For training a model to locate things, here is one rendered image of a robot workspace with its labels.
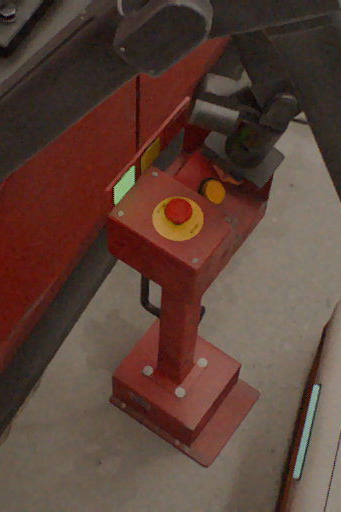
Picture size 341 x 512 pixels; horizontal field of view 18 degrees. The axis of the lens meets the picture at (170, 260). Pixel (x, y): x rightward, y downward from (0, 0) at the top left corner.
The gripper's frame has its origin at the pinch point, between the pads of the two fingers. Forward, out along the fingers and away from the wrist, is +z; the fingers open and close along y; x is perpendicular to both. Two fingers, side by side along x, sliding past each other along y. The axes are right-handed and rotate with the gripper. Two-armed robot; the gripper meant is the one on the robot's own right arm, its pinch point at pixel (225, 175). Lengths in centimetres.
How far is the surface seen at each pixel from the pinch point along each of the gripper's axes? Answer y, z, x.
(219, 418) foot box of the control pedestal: -29, 72, 6
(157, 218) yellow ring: 3.8, 1.0, 11.7
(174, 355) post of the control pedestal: -12, 52, 9
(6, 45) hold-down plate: 35.5, -3.0, 6.9
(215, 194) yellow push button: -0.5, 5.8, 0.5
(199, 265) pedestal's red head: -5.0, -1.3, 14.5
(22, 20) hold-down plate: 36.4, -3.0, 2.2
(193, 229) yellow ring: -1.2, -0.4, 10.3
